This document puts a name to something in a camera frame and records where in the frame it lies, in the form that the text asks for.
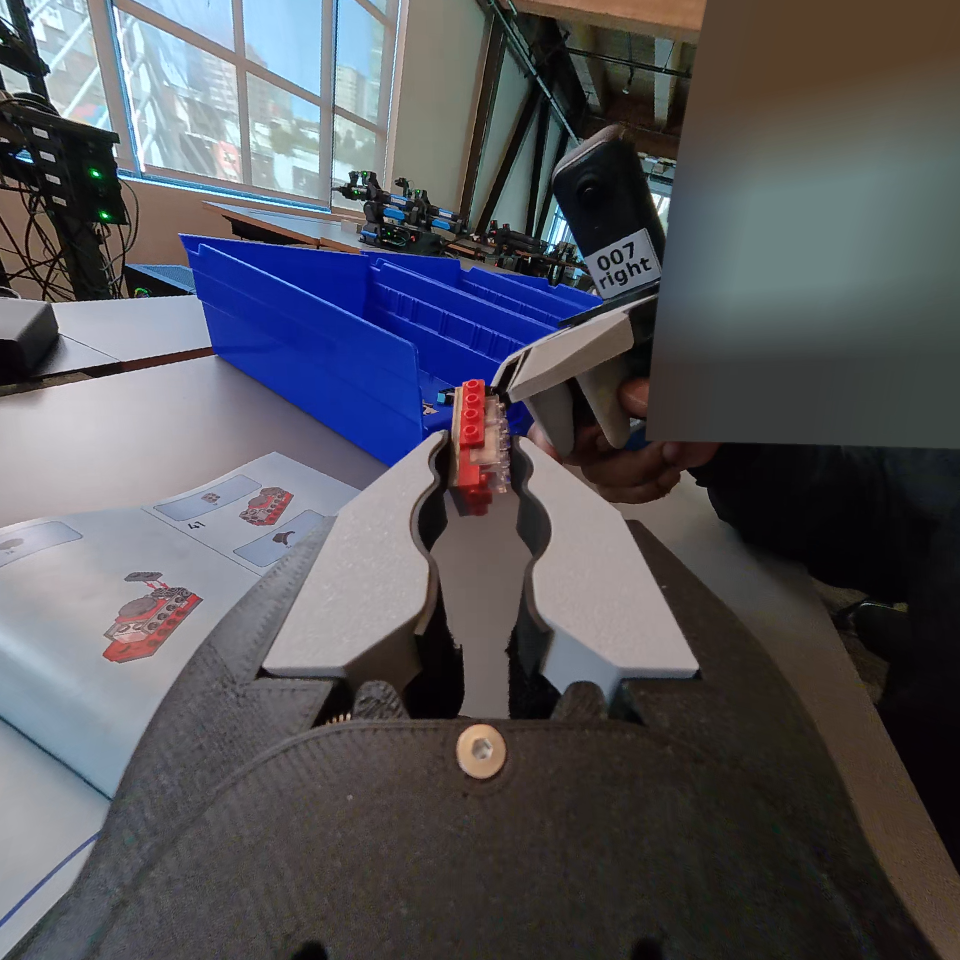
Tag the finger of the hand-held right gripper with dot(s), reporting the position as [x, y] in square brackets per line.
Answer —
[553, 420]
[570, 352]

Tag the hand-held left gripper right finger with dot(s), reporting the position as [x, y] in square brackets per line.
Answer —
[607, 585]

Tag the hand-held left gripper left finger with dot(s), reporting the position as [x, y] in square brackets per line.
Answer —
[360, 577]

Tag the red toy brick model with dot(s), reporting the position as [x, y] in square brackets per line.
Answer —
[472, 420]

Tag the person's right forearm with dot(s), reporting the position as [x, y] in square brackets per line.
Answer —
[810, 510]

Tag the grey desk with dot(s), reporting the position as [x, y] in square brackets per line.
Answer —
[187, 420]

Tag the person's right hand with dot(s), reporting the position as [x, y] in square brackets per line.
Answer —
[637, 472]

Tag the blue plastic shelf bin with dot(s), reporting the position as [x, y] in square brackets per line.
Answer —
[540, 296]
[442, 330]
[300, 352]

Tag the small loose toy bricks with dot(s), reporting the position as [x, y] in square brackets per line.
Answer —
[439, 401]

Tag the brick instruction booklet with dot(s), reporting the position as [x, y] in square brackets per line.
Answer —
[112, 585]

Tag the long back table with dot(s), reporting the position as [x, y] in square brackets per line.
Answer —
[285, 221]

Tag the person's black jacket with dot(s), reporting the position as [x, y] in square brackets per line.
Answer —
[900, 712]

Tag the large paned window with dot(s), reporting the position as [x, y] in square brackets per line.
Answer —
[225, 90]

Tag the black power adapter cube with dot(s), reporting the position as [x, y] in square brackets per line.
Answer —
[22, 334]

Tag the black equipment rack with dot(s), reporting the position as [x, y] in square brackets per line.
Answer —
[67, 172]

